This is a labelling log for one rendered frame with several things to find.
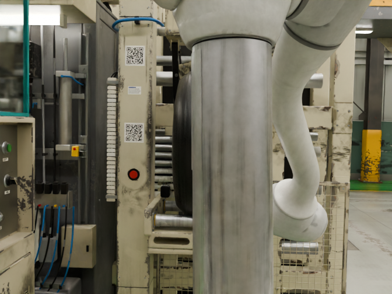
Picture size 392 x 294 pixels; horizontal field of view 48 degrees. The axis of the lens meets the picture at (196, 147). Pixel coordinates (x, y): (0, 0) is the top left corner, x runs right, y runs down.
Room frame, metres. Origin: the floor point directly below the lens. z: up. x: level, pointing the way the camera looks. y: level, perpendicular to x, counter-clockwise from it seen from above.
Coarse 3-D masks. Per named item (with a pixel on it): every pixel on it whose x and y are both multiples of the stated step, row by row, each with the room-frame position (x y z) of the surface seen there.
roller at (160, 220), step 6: (156, 216) 1.59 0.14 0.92; (162, 216) 1.59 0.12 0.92; (168, 216) 1.59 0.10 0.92; (174, 216) 1.59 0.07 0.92; (180, 216) 1.59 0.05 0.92; (186, 216) 1.59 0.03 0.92; (156, 222) 1.59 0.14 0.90; (162, 222) 1.59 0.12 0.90; (168, 222) 1.58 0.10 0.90; (174, 222) 1.58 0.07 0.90; (180, 222) 1.58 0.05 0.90; (186, 222) 1.58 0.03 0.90
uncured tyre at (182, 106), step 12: (180, 84) 1.61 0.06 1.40; (180, 96) 1.54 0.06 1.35; (180, 108) 1.51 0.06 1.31; (180, 120) 1.49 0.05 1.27; (180, 132) 1.47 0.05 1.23; (180, 144) 1.47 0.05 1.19; (180, 156) 1.47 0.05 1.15; (180, 168) 1.48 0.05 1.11; (180, 180) 1.50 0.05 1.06; (180, 192) 1.53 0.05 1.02; (180, 204) 1.58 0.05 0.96
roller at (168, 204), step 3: (168, 201) 1.88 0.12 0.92; (171, 201) 1.88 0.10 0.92; (174, 201) 1.88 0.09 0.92; (165, 204) 1.87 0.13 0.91; (168, 204) 1.87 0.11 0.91; (171, 204) 1.87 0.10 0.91; (174, 204) 1.87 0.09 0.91; (165, 207) 1.87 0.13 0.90; (168, 207) 1.87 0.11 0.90; (171, 207) 1.86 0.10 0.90; (174, 207) 1.86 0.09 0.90; (177, 207) 1.86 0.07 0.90; (165, 210) 1.87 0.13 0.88; (168, 210) 1.87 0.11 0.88; (171, 210) 1.87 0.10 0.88; (174, 210) 1.87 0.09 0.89; (177, 210) 1.87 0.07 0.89; (180, 210) 1.87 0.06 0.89
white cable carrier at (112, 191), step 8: (112, 88) 1.68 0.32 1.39; (112, 96) 1.68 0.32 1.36; (112, 104) 1.68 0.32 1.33; (112, 112) 1.68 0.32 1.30; (112, 120) 1.68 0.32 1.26; (112, 128) 1.68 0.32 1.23; (112, 136) 1.68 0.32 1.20; (112, 144) 1.69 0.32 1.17; (112, 152) 1.72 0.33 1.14; (112, 160) 1.72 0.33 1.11; (112, 168) 1.68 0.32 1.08; (112, 176) 1.68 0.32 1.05; (112, 184) 1.68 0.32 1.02; (112, 192) 1.68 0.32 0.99; (112, 200) 1.68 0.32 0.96
